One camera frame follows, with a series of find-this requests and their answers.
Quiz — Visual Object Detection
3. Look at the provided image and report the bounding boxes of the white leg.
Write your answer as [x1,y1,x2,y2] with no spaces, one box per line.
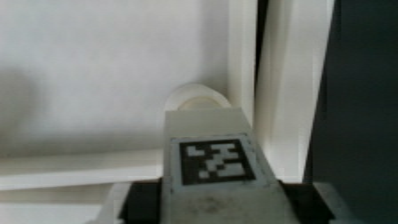
[158,108,299,224]

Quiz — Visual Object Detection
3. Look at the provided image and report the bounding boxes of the white U-shaped fence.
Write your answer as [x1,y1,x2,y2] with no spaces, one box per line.
[0,0,336,224]

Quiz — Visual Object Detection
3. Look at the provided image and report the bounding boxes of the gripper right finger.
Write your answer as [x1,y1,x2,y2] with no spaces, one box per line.
[315,182,363,224]

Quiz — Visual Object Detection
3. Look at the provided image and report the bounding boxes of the white square tabletop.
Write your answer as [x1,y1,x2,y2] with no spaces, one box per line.
[0,0,258,190]

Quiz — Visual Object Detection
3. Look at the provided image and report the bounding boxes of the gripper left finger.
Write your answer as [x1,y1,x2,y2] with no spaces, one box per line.
[87,183,132,224]

